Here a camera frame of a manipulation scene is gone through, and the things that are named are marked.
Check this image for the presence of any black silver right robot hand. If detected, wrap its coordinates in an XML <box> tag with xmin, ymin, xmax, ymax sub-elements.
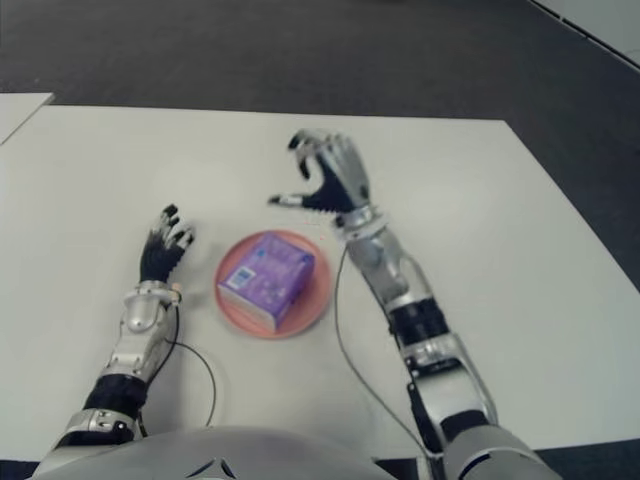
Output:
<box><xmin>268</xmin><ymin>128</ymin><xmax>372</xmax><ymax>217</ymax></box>

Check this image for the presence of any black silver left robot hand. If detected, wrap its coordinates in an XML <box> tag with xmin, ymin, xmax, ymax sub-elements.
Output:
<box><xmin>138</xmin><ymin>203</ymin><xmax>197</xmax><ymax>284</ymax></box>

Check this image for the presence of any purple tissue paper pack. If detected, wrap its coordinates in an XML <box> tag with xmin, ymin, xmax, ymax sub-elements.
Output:
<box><xmin>217</xmin><ymin>230</ymin><xmax>316</xmax><ymax>331</ymax></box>

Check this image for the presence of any pink round plate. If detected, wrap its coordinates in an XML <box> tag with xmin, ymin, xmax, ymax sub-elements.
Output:
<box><xmin>214</xmin><ymin>229</ymin><xmax>334</xmax><ymax>340</ymax></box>

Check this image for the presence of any white side table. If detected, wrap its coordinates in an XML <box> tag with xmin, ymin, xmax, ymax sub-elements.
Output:
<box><xmin>0</xmin><ymin>92</ymin><xmax>55</xmax><ymax>146</ymax></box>

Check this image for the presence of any silver robot torso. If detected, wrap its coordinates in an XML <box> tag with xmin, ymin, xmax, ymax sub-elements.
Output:
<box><xmin>29</xmin><ymin>424</ymin><xmax>396</xmax><ymax>480</ymax></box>

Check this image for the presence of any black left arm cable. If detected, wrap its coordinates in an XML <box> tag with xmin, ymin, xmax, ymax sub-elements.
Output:
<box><xmin>139</xmin><ymin>304</ymin><xmax>217</xmax><ymax>436</ymax></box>

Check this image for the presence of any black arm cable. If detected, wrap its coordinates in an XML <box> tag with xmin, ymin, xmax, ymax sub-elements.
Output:
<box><xmin>139</xmin><ymin>304</ymin><xmax>217</xmax><ymax>436</ymax></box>
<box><xmin>333</xmin><ymin>249</ymin><xmax>436</xmax><ymax>459</ymax></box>

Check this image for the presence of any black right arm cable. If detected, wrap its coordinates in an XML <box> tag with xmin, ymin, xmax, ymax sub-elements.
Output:
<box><xmin>333</xmin><ymin>249</ymin><xmax>436</xmax><ymax>459</ymax></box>

